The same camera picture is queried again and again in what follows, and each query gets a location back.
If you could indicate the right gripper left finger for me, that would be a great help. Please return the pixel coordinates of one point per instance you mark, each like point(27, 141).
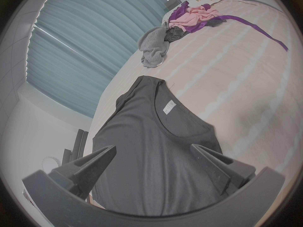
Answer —
point(90, 169)

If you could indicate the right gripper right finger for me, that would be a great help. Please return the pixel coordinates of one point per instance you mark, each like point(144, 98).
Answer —
point(220, 171)

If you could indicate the black T-shirt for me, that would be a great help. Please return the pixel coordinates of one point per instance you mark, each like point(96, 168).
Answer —
point(146, 150)

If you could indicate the bed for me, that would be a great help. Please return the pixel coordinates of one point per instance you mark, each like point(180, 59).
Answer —
point(236, 79)

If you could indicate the pile of clothes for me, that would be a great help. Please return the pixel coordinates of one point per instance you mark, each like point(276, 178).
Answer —
point(194, 16)

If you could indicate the black chest of drawers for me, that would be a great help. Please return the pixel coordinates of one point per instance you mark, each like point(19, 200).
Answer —
point(79, 145)

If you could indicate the round white mirror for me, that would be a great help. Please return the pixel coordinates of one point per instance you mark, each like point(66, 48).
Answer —
point(50, 162)

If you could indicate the blue-green curtain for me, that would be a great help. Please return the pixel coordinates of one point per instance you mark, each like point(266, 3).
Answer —
point(94, 20)
point(66, 74)

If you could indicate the grey garment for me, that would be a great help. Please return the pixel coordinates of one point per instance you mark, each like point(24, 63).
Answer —
point(153, 41)

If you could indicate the grey bedside table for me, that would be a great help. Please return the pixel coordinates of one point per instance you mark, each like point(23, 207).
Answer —
point(171, 3)

